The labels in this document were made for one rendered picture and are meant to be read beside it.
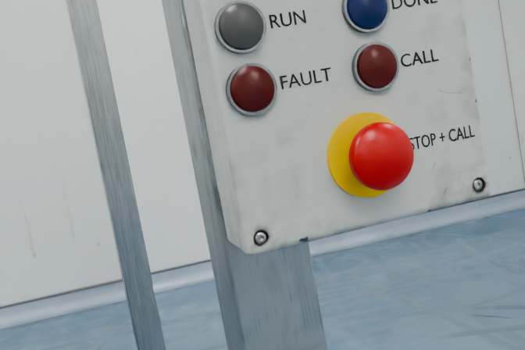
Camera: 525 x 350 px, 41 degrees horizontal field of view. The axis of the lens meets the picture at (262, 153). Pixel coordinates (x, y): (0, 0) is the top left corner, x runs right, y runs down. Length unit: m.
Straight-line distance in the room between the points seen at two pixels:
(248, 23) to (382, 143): 0.10
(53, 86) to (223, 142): 3.38
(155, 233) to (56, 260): 0.52
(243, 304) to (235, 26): 0.19
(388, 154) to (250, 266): 0.13
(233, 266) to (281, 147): 0.10
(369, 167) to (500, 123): 3.97
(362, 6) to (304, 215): 0.13
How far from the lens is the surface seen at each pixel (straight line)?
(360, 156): 0.41
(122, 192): 1.57
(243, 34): 0.41
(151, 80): 3.78
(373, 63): 0.43
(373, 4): 0.44
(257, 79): 0.41
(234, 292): 0.49
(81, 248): 3.84
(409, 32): 0.46
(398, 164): 0.42
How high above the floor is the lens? 0.97
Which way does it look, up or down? 5 degrees down
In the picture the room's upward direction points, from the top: 10 degrees counter-clockwise
